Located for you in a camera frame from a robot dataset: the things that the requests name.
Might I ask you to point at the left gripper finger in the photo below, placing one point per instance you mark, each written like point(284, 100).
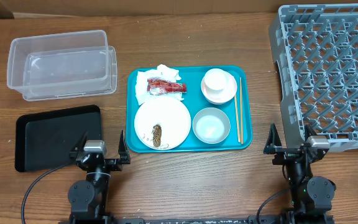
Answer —
point(123, 150)
point(80, 143)

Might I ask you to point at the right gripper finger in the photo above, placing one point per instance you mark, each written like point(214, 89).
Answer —
point(309, 135)
point(273, 144)

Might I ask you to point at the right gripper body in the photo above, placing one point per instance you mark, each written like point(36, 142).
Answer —
point(285, 155)

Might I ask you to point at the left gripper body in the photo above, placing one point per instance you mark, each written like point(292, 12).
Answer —
point(113, 165)

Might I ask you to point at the black plastic tray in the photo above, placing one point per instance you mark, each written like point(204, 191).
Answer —
point(44, 140)

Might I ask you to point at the red snack wrapper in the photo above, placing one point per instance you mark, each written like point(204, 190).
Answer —
point(158, 86)

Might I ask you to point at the white cup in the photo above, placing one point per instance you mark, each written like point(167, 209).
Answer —
point(215, 80)

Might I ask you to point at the white napkin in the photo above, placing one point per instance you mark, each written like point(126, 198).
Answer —
point(161, 72)

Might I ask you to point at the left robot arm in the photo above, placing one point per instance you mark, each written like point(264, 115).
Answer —
point(88, 197)

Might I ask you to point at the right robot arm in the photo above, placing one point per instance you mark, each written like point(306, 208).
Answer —
point(311, 196)

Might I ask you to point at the grey dishwasher rack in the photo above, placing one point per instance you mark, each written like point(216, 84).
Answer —
point(315, 47)

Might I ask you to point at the brown food scrap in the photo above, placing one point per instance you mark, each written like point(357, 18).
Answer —
point(157, 134)

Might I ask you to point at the large white plate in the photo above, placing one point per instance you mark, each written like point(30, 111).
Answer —
point(173, 117)

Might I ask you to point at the left wooden chopstick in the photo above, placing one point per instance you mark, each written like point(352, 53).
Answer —
point(237, 119)

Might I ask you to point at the teal serving tray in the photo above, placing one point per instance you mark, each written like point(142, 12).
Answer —
point(195, 101)

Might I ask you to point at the grey bowl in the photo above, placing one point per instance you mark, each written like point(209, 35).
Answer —
point(211, 125)

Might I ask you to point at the clear plastic bin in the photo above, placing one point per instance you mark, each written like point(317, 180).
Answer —
point(66, 65)

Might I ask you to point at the brown cardboard backdrop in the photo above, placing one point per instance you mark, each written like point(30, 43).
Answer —
point(10, 9)

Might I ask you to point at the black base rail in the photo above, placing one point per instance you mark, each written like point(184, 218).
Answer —
point(264, 219)

